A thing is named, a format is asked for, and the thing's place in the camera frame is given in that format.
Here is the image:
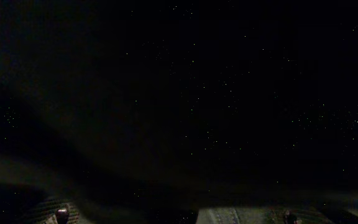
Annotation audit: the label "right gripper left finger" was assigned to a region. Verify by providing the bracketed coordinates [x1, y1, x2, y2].
[20, 198, 80, 224]

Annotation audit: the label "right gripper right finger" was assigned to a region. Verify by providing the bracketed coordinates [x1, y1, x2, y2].
[196, 207, 334, 224]

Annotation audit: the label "black trousers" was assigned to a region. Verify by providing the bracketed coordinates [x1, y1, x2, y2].
[0, 1, 358, 223]

